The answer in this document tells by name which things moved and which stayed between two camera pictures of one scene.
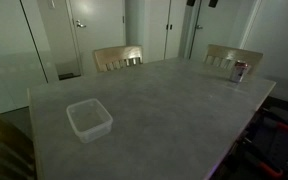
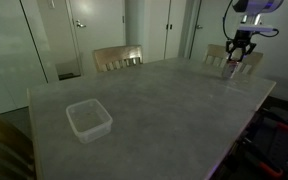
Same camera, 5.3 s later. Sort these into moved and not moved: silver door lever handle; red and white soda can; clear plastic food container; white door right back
Moved: red and white soda can
Not moved: clear plastic food container; silver door lever handle; white door right back
